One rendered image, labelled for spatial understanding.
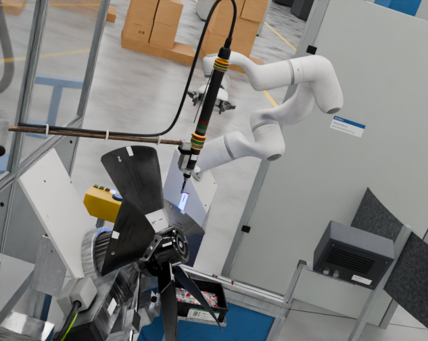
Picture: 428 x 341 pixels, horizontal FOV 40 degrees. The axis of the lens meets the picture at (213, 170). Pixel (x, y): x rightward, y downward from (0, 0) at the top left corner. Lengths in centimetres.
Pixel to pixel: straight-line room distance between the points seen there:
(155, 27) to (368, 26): 621
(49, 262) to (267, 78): 95
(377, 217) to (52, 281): 224
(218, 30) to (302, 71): 794
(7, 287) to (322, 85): 131
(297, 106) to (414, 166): 161
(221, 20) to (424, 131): 663
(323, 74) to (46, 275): 115
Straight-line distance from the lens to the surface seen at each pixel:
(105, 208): 233
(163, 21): 942
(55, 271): 192
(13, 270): 220
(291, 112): 235
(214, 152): 253
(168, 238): 181
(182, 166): 181
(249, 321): 253
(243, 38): 1011
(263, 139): 246
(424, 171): 383
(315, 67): 209
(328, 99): 219
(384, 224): 359
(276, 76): 205
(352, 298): 419
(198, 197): 254
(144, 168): 190
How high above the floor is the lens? 215
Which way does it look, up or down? 22 degrees down
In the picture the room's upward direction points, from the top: 18 degrees clockwise
